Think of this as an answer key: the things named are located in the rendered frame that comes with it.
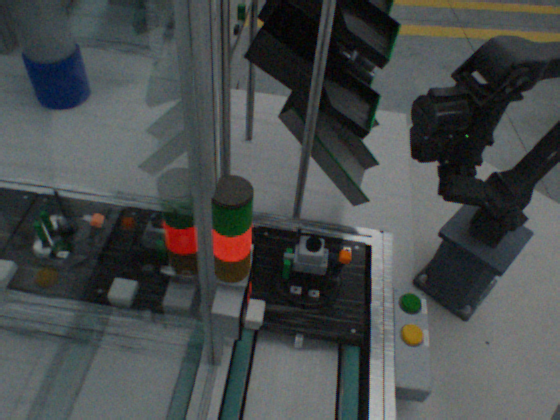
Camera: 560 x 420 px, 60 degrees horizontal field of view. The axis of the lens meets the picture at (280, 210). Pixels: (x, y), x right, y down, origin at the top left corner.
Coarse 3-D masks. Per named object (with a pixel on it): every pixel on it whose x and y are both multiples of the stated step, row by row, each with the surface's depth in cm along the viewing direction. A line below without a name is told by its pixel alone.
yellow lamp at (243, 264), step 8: (216, 256) 62; (248, 256) 63; (216, 264) 63; (224, 264) 62; (232, 264) 62; (240, 264) 62; (248, 264) 64; (216, 272) 64; (224, 272) 63; (232, 272) 63; (240, 272) 64; (248, 272) 66; (224, 280) 65; (232, 280) 64; (240, 280) 65
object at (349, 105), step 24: (264, 24) 87; (288, 24) 98; (312, 24) 96; (264, 48) 89; (288, 48) 87; (312, 48) 100; (336, 48) 99; (288, 72) 91; (312, 72) 89; (336, 72) 102; (336, 96) 99; (360, 96) 103; (336, 120) 96; (360, 120) 99
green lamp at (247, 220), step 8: (216, 208) 54; (224, 208) 54; (240, 208) 54; (248, 208) 55; (216, 216) 55; (224, 216) 54; (232, 216) 54; (240, 216) 55; (248, 216) 56; (216, 224) 56; (224, 224) 56; (232, 224) 55; (240, 224) 56; (248, 224) 57; (224, 232) 57; (232, 232) 57; (240, 232) 57
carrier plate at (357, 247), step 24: (264, 240) 106; (288, 240) 107; (336, 240) 108; (264, 264) 102; (360, 264) 104; (264, 288) 98; (360, 288) 100; (264, 312) 95; (288, 312) 95; (312, 312) 96; (336, 312) 96; (360, 312) 96; (312, 336) 93; (336, 336) 93; (360, 336) 93
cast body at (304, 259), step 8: (304, 240) 92; (312, 240) 91; (320, 240) 92; (296, 248) 95; (304, 248) 91; (312, 248) 90; (320, 248) 91; (288, 256) 95; (296, 256) 94; (304, 256) 91; (312, 256) 91; (320, 256) 90; (296, 264) 93; (304, 264) 93; (312, 264) 93; (320, 264) 92; (312, 272) 94; (320, 272) 94
